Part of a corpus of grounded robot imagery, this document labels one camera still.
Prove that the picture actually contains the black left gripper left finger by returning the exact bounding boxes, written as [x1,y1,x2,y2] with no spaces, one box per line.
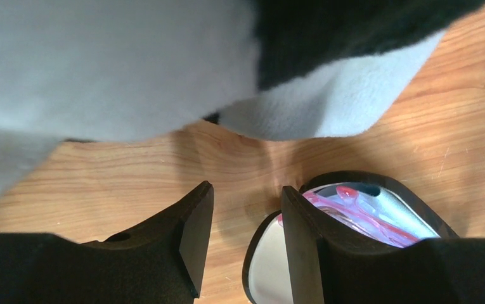
[0,181,214,303]

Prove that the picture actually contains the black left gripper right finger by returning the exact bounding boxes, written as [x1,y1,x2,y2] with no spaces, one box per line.
[281,186,485,303]

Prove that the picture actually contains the pink transparent sunglasses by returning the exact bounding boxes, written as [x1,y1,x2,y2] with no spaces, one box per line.
[277,186,422,249]

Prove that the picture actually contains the black glasses case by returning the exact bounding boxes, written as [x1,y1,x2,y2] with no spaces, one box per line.
[242,170,459,303]

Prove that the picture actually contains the black white checkered pillow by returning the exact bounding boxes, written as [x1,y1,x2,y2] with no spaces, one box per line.
[0,1,485,196]

